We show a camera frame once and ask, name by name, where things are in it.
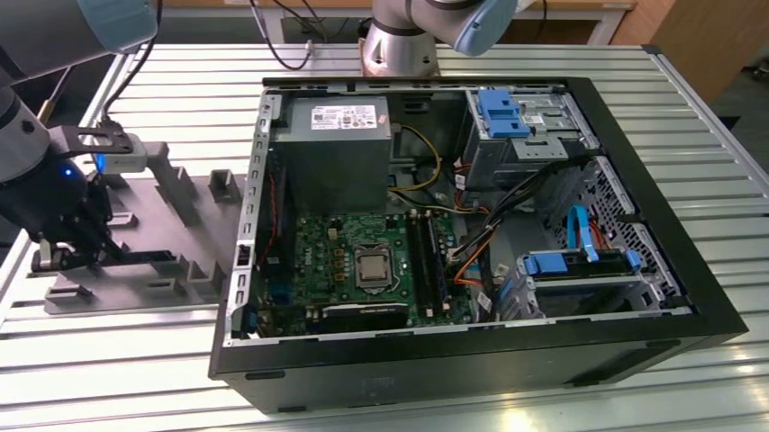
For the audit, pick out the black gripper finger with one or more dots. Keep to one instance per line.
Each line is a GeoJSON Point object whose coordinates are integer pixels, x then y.
{"type": "Point", "coordinates": [101, 252]}
{"type": "Point", "coordinates": [53, 256]}

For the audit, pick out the green motherboard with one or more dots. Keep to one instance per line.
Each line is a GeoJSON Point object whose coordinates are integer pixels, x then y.
{"type": "Point", "coordinates": [317, 252]}

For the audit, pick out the black graphics card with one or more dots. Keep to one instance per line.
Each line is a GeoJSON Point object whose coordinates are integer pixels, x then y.
{"type": "Point", "coordinates": [360, 317]}

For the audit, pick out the silver CPU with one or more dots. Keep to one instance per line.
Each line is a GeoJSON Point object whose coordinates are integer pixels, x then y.
{"type": "Point", "coordinates": [372, 269]}

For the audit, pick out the blue drive latch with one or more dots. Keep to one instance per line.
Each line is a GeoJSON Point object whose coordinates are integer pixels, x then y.
{"type": "Point", "coordinates": [500, 112]}

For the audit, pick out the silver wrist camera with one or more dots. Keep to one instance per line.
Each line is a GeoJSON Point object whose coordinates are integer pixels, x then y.
{"type": "Point", "coordinates": [125, 162]}

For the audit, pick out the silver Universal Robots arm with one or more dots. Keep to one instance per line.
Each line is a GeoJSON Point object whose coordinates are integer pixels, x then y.
{"type": "Point", "coordinates": [48, 36]}

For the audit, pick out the wooden cabinet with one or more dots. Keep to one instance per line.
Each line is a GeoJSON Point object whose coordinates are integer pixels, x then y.
{"type": "Point", "coordinates": [697, 40]}

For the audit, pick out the silver disk bay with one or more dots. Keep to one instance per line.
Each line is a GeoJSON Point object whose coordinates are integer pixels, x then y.
{"type": "Point", "coordinates": [588, 292]}

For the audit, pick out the black open PC case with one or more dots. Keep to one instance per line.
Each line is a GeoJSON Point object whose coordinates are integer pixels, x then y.
{"type": "Point", "coordinates": [420, 373]}

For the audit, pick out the black RAM slot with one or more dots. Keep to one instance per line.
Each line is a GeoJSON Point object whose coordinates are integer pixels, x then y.
{"type": "Point", "coordinates": [414, 252]}

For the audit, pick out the grey power supply unit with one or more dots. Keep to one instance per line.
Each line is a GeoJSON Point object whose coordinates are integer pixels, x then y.
{"type": "Point", "coordinates": [329, 171]}

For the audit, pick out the silver drive cage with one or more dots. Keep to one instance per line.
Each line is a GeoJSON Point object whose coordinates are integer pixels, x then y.
{"type": "Point", "coordinates": [540, 153]}

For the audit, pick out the black CPU socket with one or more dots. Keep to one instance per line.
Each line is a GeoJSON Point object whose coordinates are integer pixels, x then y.
{"type": "Point", "coordinates": [375, 248]}

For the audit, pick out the disk with blue carrier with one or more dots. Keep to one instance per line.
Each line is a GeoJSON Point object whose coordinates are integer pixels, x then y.
{"type": "Point", "coordinates": [546, 263]}

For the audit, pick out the grey parts rack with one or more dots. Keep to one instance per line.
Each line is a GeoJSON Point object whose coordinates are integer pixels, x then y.
{"type": "Point", "coordinates": [161, 216]}

